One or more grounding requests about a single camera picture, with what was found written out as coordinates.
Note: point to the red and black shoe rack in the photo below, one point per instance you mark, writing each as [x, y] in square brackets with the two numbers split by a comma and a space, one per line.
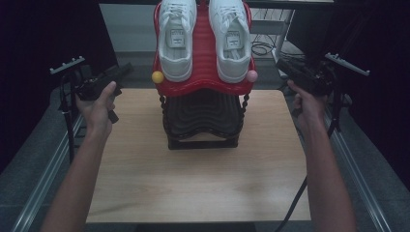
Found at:
[203, 106]

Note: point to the aluminium floor rail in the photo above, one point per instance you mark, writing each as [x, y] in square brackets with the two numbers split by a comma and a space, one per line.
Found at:
[48, 167]
[357, 174]

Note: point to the white desk frame leg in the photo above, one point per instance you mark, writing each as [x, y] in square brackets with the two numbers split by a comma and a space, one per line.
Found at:
[280, 35]

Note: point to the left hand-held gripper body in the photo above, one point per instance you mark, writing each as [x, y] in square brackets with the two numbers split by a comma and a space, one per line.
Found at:
[90, 85]

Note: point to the person's left hand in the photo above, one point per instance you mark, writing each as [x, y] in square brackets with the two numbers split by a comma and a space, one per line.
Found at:
[96, 109]

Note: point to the dark curtain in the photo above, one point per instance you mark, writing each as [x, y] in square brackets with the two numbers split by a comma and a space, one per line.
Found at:
[32, 38]
[383, 96]

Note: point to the black floor bracket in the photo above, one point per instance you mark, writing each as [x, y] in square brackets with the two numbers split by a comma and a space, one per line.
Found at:
[77, 138]

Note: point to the white sneaker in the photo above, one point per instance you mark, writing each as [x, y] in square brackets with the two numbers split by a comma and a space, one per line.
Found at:
[176, 61]
[233, 64]

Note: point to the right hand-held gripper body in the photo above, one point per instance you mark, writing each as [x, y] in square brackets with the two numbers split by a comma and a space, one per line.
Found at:
[322, 80]

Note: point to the person's right hand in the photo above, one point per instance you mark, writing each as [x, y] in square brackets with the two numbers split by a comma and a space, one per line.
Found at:
[309, 104]

